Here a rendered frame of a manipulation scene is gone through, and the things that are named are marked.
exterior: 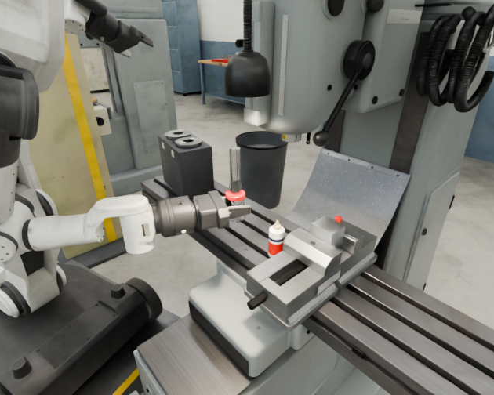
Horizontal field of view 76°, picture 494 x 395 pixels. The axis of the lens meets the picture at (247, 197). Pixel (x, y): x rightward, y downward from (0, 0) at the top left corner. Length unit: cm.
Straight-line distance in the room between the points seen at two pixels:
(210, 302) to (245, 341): 15
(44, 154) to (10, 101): 172
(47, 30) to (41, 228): 37
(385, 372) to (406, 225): 53
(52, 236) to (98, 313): 63
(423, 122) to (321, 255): 49
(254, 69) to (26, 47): 38
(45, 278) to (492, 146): 476
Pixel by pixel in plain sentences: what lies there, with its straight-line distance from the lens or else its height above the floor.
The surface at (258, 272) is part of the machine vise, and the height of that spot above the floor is 104.
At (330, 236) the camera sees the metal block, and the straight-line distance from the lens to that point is 74.
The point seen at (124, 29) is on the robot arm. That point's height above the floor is 150.
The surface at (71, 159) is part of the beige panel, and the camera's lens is 235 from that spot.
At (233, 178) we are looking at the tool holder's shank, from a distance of 72.
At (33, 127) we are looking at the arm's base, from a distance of 60.
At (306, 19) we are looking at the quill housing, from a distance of 61.
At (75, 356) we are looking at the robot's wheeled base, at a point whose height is 58.
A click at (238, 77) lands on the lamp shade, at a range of 49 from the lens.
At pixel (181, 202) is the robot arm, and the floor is 117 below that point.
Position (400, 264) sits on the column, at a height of 79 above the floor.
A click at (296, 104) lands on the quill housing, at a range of 62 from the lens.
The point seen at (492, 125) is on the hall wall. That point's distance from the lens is 492.
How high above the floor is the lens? 152
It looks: 29 degrees down
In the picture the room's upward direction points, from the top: straight up
